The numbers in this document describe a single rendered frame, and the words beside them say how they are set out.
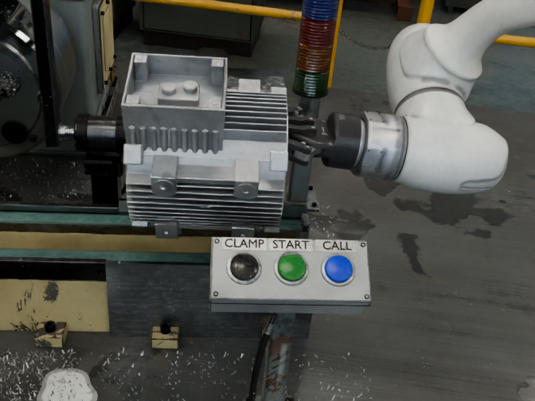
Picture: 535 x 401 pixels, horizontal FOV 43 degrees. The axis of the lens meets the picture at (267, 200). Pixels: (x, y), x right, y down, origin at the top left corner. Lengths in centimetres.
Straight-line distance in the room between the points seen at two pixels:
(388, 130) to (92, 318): 49
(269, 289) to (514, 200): 85
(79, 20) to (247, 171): 60
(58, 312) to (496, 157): 64
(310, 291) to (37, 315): 45
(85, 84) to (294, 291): 78
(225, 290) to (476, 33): 51
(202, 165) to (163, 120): 8
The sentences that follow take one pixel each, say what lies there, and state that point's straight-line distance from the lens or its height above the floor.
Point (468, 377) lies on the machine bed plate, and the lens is 104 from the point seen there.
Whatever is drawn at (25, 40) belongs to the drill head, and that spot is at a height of 113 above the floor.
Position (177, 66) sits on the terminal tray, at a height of 118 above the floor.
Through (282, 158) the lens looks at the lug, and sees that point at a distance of 83.
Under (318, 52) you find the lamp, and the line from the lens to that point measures 116.
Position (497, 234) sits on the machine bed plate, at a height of 80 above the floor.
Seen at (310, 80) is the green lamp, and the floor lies 106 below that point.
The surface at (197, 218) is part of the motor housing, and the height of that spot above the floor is 101.
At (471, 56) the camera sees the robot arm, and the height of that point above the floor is 119.
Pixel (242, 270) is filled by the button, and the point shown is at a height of 107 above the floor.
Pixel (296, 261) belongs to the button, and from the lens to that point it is 71.
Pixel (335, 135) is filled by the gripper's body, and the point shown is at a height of 111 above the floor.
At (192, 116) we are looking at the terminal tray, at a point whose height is 115.
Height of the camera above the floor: 151
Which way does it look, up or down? 33 degrees down
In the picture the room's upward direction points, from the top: 5 degrees clockwise
